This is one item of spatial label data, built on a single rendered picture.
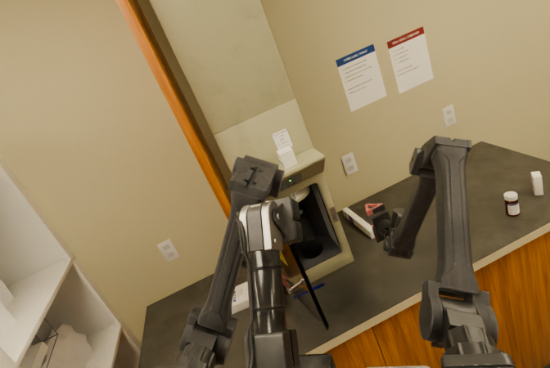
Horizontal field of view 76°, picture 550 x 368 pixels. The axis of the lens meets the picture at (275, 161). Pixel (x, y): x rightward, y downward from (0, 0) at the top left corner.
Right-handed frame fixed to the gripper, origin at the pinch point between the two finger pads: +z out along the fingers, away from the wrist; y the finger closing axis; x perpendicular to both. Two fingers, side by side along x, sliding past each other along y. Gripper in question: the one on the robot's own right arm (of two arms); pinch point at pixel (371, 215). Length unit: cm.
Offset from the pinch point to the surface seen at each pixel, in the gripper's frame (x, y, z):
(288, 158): 20.7, 34.3, 3.8
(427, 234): -23.7, -26.2, 5.9
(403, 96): -57, 17, 55
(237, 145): 35, 44, 12
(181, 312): 91, -26, 34
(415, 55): -68, 35, 55
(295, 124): 12.2, 41.8, 12.0
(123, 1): 47, 97, 3
